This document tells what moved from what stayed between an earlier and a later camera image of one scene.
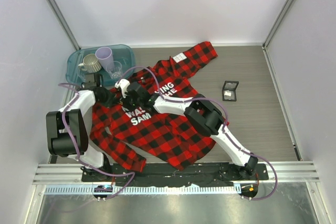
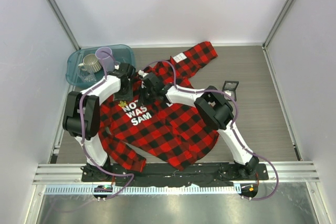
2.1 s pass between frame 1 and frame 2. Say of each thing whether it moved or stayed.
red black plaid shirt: stayed
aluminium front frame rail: stayed
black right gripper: moved
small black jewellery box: stayed
